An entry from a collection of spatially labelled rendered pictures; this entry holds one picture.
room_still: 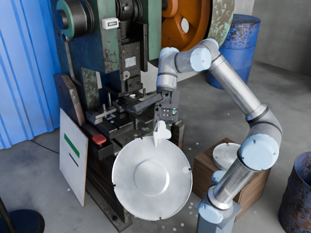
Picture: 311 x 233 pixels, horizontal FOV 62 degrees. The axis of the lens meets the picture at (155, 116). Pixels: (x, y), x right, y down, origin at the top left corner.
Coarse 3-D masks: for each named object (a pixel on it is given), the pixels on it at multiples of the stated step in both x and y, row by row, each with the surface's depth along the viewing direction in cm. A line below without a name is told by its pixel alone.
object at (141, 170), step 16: (128, 144) 93; (160, 144) 90; (128, 160) 93; (144, 160) 91; (160, 160) 90; (176, 160) 89; (112, 176) 94; (128, 176) 93; (144, 176) 91; (160, 176) 89; (176, 176) 88; (128, 192) 92; (144, 192) 90; (160, 192) 89; (176, 192) 88; (128, 208) 92; (144, 208) 91; (160, 208) 89; (176, 208) 88
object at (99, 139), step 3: (96, 135) 141; (99, 135) 141; (102, 135) 141; (93, 138) 139; (96, 138) 139; (99, 138) 139; (102, 138) 139; (105, 138) 139; (96, 141) 136; (99, 141) 136; (102, 141) 137; (99, 144) 141
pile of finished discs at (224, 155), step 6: (222, 144) 193; (228, 144) 195; (234, 144) 194; (216, 150) 188; (222, 150) 188; (228, 150) 188; (234, 150) 188; (216, 156) 182; (222, 156) 182; (228, 156) 181; (234, 156) 181; (216, 162) 178; (222, 162) 177; (228, 162) 177; (222, 168) 174; (228, 168) 171
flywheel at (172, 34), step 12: (168, 0) 155; (180, 0) 152; (192, 0) 146; (204, 0) 136; (168, 12) 158; (180, 12) 156; (192, 12) 149; (204, 12) 138; (168, 24) 167; (180, 24) 162; (192, 24) 152; (204, 24) 141; (168, 36) 171; (180, 36) 162; (192, 36) 155; (204, 36) 144; (180, 48) 166
